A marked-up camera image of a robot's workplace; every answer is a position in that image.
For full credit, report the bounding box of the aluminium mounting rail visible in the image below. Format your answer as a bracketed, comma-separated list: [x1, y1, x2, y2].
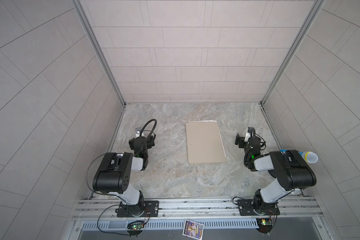
[72, 196, 323, 221]

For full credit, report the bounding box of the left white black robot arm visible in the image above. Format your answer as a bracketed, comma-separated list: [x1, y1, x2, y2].
[86, 119, 159, 218]

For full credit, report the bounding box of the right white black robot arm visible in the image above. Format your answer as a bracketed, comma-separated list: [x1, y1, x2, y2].
[232, 127, 319, 216]

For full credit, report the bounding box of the beige cardboard folder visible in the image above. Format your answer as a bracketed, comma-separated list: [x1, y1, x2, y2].
[186, 122, 227, 164]

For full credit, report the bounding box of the right circuit board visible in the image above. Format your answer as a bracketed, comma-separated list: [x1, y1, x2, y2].
[256, 219, 274, 234]

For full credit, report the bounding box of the blue yellow toy microphone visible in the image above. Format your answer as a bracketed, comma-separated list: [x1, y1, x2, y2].
[280, 149, 319, 164]

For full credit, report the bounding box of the left green circuit board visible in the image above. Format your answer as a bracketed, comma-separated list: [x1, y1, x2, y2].
[127, 221, 145, 232]

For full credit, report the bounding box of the colourful picture card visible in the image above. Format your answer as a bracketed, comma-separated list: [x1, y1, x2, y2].
[183, 220, 205, 240]

